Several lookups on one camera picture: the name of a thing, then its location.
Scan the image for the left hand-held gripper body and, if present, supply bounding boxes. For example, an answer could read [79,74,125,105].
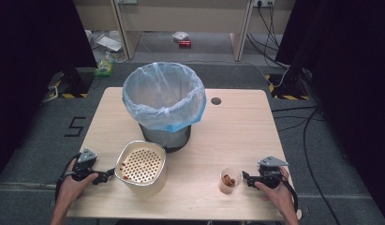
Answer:
[70,147,99,183]

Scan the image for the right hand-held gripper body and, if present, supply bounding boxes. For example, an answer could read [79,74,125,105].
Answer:
[257,156,289,190]

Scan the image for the brown food scraps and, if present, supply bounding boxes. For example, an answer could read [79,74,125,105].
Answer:
[222,173,237,188]

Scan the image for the clear plastic cup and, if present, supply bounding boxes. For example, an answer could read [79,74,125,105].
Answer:
[218,166,244,195]

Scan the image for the cream container with perforated strainer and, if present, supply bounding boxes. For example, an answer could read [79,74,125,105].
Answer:
[113,140,168,199]

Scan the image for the person's right hand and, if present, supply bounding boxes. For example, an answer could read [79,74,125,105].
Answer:
[254,166,297,218]

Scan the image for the person's left hand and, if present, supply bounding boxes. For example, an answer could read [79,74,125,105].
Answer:
[56,157,99,207]

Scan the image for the black mesh trash bin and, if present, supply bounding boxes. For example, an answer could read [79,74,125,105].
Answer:
[139,123,192,154]

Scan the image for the black stand base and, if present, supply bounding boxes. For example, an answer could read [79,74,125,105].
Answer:
[59,67,95,96]
[269,67,310,98]

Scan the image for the green plastic packet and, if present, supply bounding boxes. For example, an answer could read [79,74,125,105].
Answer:
[93,52,116,78]

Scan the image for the blue plastic bin liner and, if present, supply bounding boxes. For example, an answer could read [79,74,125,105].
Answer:
[122,61,208,133]

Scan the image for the black curtain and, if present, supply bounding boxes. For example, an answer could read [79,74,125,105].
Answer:
[274,0,385,224]
[0,0,98,186]

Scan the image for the white flat carton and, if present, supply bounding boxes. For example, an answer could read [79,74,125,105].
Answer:
[96,34,124,53]

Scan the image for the white crumpled bag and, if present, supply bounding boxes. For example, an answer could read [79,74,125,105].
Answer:
[171,31,190,42]

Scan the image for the right hand-held gripper cable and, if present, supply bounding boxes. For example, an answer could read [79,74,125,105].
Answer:
[279,173,300,214]

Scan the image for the hand-held gripper cable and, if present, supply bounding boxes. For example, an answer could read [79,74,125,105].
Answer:
[279,173,300,214]
[54,152,83,204]

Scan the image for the left hand-held gripper cable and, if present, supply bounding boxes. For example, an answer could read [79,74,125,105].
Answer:
[54,152,83,204]

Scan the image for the black floor cables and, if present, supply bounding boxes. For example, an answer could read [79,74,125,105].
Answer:
[270,105,342,225]

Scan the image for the black power cables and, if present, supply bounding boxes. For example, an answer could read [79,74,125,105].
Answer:
[245,2,290,70]

